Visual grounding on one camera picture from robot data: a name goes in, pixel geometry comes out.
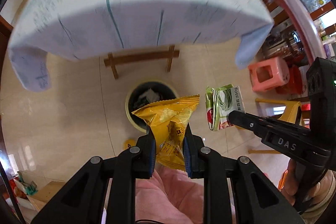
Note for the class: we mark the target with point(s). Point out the tree print tablecloth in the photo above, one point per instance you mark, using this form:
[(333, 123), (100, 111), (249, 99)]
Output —
[(131, 3)]

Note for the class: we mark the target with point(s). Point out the green white packet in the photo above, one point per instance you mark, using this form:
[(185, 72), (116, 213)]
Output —
[(223, 103)]

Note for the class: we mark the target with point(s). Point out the pink tablecloth round table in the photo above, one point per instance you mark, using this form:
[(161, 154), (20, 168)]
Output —
[(302, 16)]

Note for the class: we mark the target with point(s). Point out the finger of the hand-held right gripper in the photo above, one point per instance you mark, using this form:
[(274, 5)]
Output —
[(275, 134)]

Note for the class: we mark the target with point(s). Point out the person's right forearm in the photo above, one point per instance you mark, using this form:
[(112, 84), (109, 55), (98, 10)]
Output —
[(325, 192)]

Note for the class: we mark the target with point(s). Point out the wooden table frame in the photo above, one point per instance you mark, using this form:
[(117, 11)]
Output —
[(141, 57)]

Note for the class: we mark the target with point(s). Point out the yellow rimmed waste bin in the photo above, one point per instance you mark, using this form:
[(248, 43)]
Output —
[(164, 89)]

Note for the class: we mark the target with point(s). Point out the yellow snack packet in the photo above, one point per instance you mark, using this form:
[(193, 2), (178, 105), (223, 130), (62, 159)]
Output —
[(168, 113)]

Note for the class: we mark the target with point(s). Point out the red plastic stool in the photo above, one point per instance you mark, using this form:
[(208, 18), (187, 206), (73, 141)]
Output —
[(295, 79)]

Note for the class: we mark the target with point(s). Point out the grey carton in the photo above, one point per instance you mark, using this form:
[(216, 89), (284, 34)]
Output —
[(148, 96)]

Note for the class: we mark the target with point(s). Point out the person's right hand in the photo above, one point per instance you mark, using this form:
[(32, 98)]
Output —
[(289, 182)]

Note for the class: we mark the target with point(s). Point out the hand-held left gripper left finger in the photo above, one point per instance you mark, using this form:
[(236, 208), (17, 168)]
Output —
[(151, 158)]

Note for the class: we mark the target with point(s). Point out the pink plastic stool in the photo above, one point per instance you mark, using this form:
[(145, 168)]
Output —
[(278, 66)]

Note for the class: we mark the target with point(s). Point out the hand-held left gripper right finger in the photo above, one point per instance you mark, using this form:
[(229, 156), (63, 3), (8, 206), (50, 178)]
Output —
[(187, 158)]

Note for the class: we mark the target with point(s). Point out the person's left yellow slipper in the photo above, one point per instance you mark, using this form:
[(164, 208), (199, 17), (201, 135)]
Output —
[(128, 145)]

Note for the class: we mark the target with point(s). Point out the yellow plastic stool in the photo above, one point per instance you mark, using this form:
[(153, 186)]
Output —
[(288, 107)]

